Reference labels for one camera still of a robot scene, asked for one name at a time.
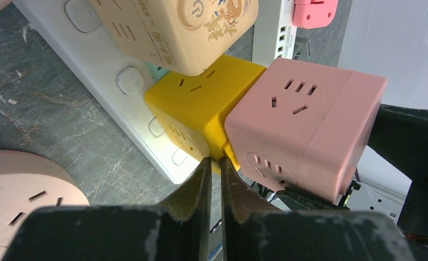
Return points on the long white power strip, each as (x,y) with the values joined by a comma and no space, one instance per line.
(117,81)

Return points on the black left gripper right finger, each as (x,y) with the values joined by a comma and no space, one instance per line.
(254,229)

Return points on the pink red plug adapter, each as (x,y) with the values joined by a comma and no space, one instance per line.
(310,14)

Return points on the yellow cube socket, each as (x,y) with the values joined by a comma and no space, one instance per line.
(192,109)

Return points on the round pink power socket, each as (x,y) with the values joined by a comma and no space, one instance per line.
(28,182)

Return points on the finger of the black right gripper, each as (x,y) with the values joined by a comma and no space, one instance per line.
(400,136)
(292,198)

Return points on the pink cube socket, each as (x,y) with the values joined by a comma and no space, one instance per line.
(305,125)

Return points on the tan patterned cube socket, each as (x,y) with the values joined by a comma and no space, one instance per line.
(185,36)

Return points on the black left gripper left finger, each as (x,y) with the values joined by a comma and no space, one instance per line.
(176,228)

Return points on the small white power strip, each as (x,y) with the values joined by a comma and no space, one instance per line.
(274,33)

